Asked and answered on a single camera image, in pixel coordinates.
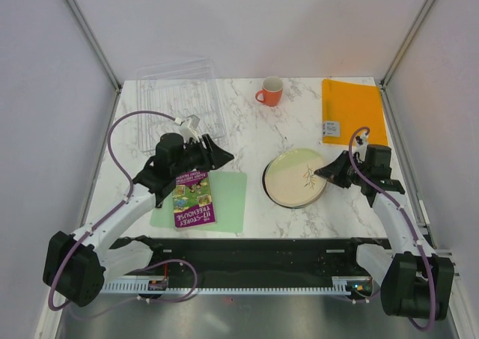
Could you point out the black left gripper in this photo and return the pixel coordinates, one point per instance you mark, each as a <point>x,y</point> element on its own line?
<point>217,157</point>

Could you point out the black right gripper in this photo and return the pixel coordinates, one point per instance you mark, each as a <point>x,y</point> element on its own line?
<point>332,171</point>

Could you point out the blue white floral plate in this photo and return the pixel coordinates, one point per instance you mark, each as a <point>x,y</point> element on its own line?
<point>285,189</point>

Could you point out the cream green plate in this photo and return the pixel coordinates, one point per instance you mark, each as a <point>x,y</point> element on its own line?
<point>299,159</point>

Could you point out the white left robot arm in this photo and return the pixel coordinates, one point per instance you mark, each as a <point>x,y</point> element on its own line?
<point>79,264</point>

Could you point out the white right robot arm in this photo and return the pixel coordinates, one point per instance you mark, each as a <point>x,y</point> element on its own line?
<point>415,282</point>

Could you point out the green clipboard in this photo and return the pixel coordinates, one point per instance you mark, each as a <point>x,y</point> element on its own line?
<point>228,191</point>

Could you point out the purple treehouse book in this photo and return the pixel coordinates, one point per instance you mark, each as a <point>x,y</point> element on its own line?
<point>193,201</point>

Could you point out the orange plastic folder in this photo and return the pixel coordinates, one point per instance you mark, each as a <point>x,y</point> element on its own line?
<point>347,107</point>

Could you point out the orange ceramic mug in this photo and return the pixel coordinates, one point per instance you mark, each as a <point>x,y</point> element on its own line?
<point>271,92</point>

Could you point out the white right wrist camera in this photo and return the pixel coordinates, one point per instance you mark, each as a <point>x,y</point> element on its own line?
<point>362,143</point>

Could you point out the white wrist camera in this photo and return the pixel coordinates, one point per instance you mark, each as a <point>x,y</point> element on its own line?
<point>188,127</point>
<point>362,143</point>

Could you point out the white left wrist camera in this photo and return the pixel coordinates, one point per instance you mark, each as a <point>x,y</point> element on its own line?
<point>188,127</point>

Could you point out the clear wire dish rack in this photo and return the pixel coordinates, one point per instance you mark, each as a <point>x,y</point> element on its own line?
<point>184,88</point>

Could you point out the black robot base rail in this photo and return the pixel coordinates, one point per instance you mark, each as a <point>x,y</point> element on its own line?
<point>255,262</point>

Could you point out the white slotted cable duct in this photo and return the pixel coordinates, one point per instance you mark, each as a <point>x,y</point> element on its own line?
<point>143,285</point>

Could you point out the right aluminium frame post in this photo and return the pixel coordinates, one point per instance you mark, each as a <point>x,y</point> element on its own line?
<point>408,40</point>

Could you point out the aluminium frame post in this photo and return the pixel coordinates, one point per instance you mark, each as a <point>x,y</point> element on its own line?
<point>408,40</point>
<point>88,34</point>

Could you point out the left aluminium frame post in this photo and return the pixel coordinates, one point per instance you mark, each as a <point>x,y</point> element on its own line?
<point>88,34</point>

